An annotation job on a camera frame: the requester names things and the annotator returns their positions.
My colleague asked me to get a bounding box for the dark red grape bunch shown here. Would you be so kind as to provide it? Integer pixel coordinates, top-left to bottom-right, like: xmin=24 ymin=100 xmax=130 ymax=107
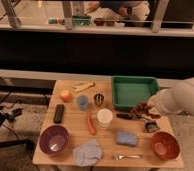
xmin=130 ymin=102 xmax=160 ymax=119

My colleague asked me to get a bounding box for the orange fruit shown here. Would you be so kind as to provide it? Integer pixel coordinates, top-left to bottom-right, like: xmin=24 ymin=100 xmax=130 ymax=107
xmin=60 ymin=90 xmax=72 ymax=102

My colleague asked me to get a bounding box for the blue plastic cup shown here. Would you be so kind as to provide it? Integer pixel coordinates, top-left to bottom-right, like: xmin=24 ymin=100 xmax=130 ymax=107
xmin=77 ymin=95 xmax=89 ymax=110

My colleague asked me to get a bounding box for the white paper cup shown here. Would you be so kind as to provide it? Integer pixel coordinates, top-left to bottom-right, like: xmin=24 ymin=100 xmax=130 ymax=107
xmin=97 ymin=108 xmax=113 ymax=128

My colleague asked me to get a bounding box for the black remote control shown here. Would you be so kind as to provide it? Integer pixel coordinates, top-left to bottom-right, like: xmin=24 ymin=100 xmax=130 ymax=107
xmin=53 ymin=104 xmax=65 ymax=124

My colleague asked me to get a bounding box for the green box on shelf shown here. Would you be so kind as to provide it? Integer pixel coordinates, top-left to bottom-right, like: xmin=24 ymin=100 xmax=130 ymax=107
xmin=73 ymin=15 xmax=91 ymax=26

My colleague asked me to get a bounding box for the dark red bowl on shelf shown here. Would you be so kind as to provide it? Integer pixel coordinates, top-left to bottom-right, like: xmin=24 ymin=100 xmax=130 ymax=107
xmin=94 ymin=18 xmax=105 ymax=26

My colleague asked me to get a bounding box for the blue sponge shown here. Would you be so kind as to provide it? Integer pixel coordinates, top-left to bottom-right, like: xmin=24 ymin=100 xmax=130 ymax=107
xmin=116 ymin=131 xmax=138 ymax=147

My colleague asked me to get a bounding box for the purple bowl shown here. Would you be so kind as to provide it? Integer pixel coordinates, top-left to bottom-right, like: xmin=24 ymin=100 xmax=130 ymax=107
xmin=39 ymin=125 xmax=69 ymax=155

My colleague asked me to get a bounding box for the green plastic tray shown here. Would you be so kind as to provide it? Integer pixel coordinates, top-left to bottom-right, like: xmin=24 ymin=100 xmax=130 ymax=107
xmin=111 ymin=76 xmax=159 ymax=110

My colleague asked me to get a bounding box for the yellow banana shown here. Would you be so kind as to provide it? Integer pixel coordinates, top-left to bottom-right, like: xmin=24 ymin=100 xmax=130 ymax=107
xmin=73 ymin=82 xmax=95 ymax=92

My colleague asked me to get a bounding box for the grey blue cloth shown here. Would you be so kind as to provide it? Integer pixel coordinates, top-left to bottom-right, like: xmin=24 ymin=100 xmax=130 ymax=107
xmin=72 ymin=139 xmax=102 ymax=167

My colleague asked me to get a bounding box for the small metal cup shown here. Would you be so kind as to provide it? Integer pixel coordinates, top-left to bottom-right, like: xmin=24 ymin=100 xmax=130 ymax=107
xmin=94 ymin=93 xmax=105 ymax=106

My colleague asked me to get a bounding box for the wooden table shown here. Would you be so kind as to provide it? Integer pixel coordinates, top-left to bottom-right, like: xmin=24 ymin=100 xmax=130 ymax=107
xmin=33 ymin=80 xmax=183 ymax=168

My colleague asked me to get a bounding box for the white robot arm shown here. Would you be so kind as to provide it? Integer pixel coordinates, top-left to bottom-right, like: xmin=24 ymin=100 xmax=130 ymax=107
xmin=148 ymin=77 xmax=194 ymax=116

